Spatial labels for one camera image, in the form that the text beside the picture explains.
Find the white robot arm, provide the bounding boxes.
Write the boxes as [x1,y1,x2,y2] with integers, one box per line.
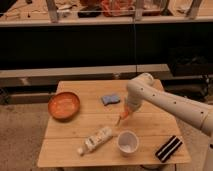
[124,73,213,171]

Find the orange ceramic bowl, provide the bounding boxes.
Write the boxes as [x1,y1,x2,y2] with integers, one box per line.
[48,92,80,120]

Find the blue sponge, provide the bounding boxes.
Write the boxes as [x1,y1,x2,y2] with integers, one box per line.
[101,94,121,106]

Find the white plastic bottle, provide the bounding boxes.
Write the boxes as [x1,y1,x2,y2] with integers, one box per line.
[77,126,113,156]

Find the wooden table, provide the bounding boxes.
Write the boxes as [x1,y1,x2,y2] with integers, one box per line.
[37,78,192,169]

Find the white cup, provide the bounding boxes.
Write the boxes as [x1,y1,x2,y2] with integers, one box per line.
[117,130,139,157]

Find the long wooden bench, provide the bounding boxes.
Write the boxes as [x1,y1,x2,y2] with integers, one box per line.
[0,64,170,104]

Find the black white striped block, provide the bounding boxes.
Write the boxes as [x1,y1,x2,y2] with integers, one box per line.
[155,135,183,163]

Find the black hanging cable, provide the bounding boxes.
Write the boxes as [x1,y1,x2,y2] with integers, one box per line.
[133,16,139,78]

